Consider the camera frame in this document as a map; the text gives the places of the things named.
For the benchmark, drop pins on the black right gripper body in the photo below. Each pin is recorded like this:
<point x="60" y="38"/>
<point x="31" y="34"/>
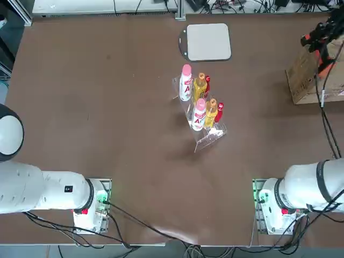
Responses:
<point x="338" y="25"/>

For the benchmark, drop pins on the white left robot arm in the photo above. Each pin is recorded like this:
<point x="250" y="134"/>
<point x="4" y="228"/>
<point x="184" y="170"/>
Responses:
<point x="53" y="188"/>

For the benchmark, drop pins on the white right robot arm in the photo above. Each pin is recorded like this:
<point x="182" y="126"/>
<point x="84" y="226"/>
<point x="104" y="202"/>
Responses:
<point x="301" y="185"/>

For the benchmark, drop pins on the brown cardboard box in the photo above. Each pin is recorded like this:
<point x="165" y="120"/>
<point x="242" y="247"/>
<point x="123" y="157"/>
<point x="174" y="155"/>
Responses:
<point x="303" y="80"/>

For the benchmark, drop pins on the red cola bottle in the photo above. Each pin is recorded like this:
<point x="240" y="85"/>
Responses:
<point x="207" y="84"/>
<point x="219" y="113"/>

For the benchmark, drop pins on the yellow drink bottle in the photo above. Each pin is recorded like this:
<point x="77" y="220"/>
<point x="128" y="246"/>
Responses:
<point x="199" y="87"/>
<point x="211" y="114"/>

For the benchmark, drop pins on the white bottle with pink cap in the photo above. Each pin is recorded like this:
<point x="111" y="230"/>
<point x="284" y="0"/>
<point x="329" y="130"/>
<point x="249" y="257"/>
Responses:
<point x="199" y="115"/>
<point x="186" y="84"/>

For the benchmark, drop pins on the clear acrylic bottle shelf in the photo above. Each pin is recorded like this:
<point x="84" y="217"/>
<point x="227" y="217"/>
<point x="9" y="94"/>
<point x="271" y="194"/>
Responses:
<point x="211" y="138"/>

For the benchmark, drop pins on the aluminium profile post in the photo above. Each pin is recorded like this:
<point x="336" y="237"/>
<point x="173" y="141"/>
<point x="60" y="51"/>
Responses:
<point x="180" y="10"/>

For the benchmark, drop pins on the aluminium frame rail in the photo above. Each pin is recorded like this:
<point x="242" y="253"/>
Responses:
<point x="21" y="13"/>

